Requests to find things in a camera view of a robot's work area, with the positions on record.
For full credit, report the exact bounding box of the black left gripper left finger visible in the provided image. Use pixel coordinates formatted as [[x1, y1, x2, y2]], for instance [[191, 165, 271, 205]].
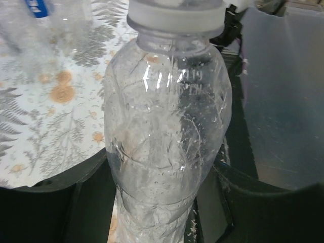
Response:
[[1, 149, 116, 242]]

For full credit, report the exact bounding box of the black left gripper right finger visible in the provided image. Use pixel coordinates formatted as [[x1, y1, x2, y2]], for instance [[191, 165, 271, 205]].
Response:
[[196, 163, 324, 243]]

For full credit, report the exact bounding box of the clear plastic bottle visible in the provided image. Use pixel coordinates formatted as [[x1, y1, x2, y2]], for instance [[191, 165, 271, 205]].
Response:
[[104, 32, 232, 242]]

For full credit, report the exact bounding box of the clear bottle blue label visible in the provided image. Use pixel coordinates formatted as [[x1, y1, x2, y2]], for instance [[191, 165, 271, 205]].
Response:
[[24, 0, 54, 18]]

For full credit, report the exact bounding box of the blue white bottle cap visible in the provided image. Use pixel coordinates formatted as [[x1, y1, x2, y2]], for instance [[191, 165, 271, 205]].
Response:
[[127, 1, 226, 37]]

